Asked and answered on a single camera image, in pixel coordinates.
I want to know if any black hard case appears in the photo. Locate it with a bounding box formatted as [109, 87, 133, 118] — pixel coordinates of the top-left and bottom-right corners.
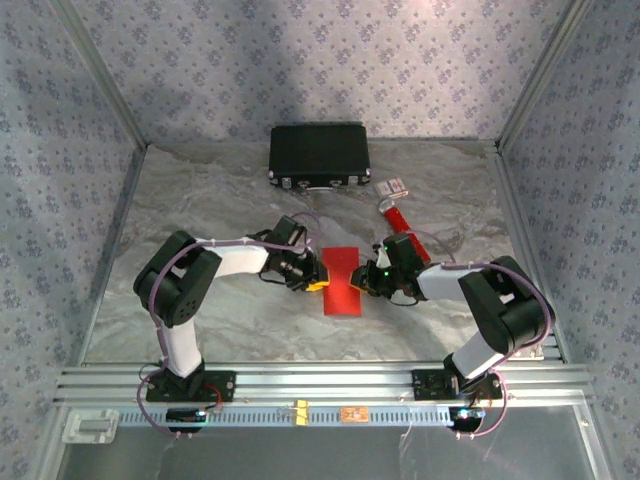
[268, 121, 372, 194]

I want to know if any glossy grey panel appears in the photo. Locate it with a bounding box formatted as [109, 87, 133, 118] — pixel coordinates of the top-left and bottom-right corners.
[54, 427, 614, 480]

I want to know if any grey metal bracket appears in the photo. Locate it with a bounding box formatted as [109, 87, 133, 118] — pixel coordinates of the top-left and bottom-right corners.
[61, 408, 121, 445]

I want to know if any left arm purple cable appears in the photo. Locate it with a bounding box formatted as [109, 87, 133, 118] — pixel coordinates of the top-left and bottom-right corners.
[135, 210, 329, 441]

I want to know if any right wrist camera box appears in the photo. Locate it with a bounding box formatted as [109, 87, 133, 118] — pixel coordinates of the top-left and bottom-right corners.
[382, 232, 426, 274]

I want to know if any long aluminium mounting rail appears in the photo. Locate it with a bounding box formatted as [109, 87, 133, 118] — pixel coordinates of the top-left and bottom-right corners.
[53, 363, 594, 404]

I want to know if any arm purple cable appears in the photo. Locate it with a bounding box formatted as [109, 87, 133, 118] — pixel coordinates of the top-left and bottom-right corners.
[407, 229, 557, 442]
[135, 210, 329, 441]

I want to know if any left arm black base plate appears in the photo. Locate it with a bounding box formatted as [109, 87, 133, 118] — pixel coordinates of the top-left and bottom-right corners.
[145, 369, 237, 404]

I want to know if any small white red card box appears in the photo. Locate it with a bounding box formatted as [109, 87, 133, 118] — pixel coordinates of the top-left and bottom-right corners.
[373, 178, 409, 199]

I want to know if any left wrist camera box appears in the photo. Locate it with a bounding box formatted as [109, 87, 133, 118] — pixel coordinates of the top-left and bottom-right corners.
[252, 214, 309, 251]

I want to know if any red paper sheet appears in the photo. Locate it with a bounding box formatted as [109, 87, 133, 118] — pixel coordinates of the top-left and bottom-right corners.
[321, 245, 364, 318]

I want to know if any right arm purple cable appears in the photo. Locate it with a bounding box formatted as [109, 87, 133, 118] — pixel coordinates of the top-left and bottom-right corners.
[407, 229, 557, 442]

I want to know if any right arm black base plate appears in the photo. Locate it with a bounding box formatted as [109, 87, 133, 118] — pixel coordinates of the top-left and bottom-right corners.
[411, 368, 504, 401]

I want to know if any red tube with silver cap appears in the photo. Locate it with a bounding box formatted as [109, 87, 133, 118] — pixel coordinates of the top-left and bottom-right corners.
[378, 197, 433, 265]

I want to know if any aluminium frame post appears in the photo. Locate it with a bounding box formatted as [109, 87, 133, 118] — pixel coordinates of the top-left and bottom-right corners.
[49, 0, 150, 149]
[493, 0, 595, 150]

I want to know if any aluminium side rail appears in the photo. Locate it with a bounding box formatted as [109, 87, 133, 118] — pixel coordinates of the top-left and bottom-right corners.
[491, 143, 571, 364]
[74, 143, 151, 369]

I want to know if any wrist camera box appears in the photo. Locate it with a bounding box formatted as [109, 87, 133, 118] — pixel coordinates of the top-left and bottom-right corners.
[252, 214, 309, 251]
[382, 232, 426, 274]

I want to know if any slotted grey cable duct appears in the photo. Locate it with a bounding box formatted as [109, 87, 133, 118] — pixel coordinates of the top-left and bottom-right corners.
[117, 405, 454, 429]

